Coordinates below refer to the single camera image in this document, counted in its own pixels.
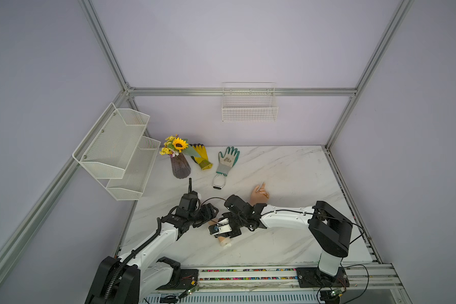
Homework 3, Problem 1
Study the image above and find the mannequin hand with white band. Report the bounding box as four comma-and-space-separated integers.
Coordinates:
249, 183, 270, 206

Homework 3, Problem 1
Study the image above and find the white fitness band watch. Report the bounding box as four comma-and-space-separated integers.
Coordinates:
212, 174, 226, 190

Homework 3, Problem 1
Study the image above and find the mannequin hand with black watch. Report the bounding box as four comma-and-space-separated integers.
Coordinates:
210, 219, 231, 247

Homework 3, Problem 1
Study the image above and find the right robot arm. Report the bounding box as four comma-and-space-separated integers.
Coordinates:
208, 195, 355, 278

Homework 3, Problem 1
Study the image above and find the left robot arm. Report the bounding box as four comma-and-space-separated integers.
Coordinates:
85, 179, 219, 303

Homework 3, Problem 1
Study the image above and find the dark ribbed vase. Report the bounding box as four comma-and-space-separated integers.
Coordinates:
170, 154, 191, 179

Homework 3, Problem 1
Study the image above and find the yellow work glove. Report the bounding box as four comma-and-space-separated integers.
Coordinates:
191, 144, 213, 170

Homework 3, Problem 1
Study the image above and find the artificial sunflower bouquet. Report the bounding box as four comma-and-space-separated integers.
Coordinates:
159, 135, 200, 158

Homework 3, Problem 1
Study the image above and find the green grey work glove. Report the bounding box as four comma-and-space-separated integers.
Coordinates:
216, 146, 240, 176

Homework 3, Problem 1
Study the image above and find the white two-tier mesh shelf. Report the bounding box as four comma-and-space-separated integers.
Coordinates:
72, 103, 160, 201

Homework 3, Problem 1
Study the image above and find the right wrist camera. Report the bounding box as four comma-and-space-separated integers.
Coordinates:
208, 219, 232, 236

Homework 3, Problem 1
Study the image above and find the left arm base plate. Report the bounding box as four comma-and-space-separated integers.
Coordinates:
159, 269, 199, 290

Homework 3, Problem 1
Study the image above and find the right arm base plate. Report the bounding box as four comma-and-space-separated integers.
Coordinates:
296, 267, 350, 288

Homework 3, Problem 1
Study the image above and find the white wire wall basket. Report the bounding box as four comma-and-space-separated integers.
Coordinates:
222, 82, 279, 122

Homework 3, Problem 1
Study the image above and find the aluminium front rail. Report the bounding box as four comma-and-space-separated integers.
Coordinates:
140, 263, 411, 303

